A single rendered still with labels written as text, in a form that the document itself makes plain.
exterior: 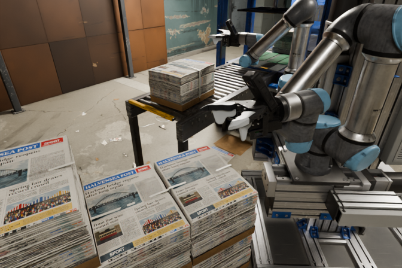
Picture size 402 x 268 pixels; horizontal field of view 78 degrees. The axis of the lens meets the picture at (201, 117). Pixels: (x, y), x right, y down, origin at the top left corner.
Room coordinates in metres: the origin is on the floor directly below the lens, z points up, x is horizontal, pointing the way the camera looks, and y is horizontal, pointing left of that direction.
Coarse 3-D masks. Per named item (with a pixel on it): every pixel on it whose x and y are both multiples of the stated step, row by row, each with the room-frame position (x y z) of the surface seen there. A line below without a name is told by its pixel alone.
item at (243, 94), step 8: (272, 72) 2.25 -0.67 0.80; (264, 80) 2.06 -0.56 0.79; (272, 80) 2.19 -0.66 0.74; (240, 88) 1.84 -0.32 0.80; (248, 88) 1.84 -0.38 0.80; (232, 96) 1.67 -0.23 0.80; (240, 96) 1.75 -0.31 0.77; (248, 96) 1.85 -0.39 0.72; (200, 112) 1.41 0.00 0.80; (208, 112) 1.44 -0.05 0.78; (184, 120) 1.30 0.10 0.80; (192, 120) 1.32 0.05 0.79; (200, 120) 1.38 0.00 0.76; (208, 120) 1.44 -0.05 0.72; (176, 128) 1.27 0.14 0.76; (184, 128) 1.26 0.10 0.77; (192, 128) 1.32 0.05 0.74; (200, 128) 1.38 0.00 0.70; (176, 136) 1.27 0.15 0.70; (184, 136) 1.26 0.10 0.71
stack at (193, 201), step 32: (160, 160) 0.88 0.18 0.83; (192, 160) 0.88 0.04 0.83; (224, 160) 0.88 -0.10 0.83; (96, 192) 0.68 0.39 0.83; (128, 192) 0.69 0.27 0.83; (160, 192) 0.69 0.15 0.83; (192, 192) 0.69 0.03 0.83; (224, 192) 0.68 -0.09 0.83; (256, 192) 0.69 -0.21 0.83; (96, 224) 0.54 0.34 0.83; (128, 224) 0.54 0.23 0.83; (160, 224) 0.54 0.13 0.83; (192, 224) 0.55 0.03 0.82; (224, 224) 0.61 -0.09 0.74; (128, 256) 0.44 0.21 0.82; (160, 256) 0.48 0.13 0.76; (192, 256) 0.55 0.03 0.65; (224, 256) 0.62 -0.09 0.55
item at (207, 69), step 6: (180, 60) 1.80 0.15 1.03; (186, 60) 1.80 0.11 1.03; (192, 60) 1.80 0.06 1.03; (198, 60) 1.79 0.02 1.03; (192, 66) 1.65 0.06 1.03; (198, 66) 1.64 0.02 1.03; (204, 66) 1.63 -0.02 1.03; (210, 66) 1.67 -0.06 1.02; (204, 72) 1.61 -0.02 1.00; (210, 72) 1.67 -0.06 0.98; (204, 78) 1.61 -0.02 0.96; (210, 78) 1.67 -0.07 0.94; (204, 84) 1.60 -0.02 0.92; (210, 84) 1.66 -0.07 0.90; (204, 90) 1.60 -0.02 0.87; (210, 90) 1.67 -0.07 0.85
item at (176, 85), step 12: (156, 72) 1.53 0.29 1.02; (168, 72) 1.50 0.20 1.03; (180, 72) 1.50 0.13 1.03; (192, 72) 1.51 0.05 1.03; (156, 84) 1.53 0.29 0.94; (168, 84) 1.47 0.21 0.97; (180, 84) 1.42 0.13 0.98; (192, 84) 1.50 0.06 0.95; (156, 96) 1.55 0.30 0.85; (168, 96) 1.47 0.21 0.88; (180, 96) 1.41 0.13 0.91; (192, 96) 1.49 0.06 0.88
